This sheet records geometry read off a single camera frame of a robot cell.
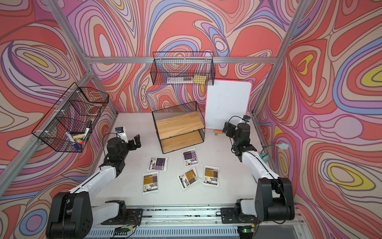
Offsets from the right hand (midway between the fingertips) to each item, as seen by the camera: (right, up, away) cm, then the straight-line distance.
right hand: (232, 128), depth 88 cm
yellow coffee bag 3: (-13, -28, -1) cm, 31 cm away
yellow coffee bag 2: (-26, -29, -3) cm, 39 cm away
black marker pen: (-73, +2, -19) cm, 75 cm away
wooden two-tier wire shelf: (-32, +1, +3) cm, 32 cm away
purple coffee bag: (-46, -22, +3) cm, 51 cm away
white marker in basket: (-84, -4, -16) cm, 86 cm away
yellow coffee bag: (-48, -31, -3) cm, 58 cm away
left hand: (-59, -5, -1) cm, 60 cm away
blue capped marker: (-79, -9, -18) cm, 82 cm away
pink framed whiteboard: (-2, +19, +10) cm, 22 cm away
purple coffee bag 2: (-25, -19, +6) cm, 32 cm away
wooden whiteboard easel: (-6, -3, +16) cm, 18 cm away
